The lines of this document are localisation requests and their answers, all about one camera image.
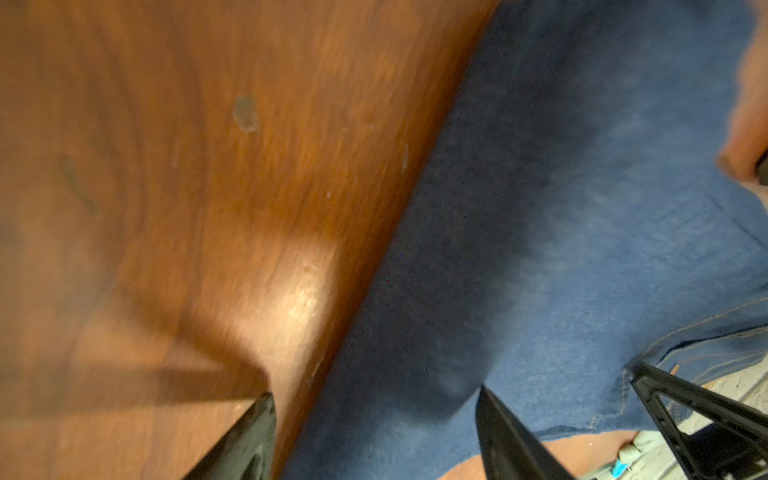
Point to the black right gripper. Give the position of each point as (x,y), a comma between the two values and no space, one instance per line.
(732,446)

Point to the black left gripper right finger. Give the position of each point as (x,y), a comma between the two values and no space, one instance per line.
(509,450)

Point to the blue denim trousers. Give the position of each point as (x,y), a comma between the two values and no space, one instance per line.
(570,221)

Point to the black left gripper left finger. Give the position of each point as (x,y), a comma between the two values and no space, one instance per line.
(246,451)

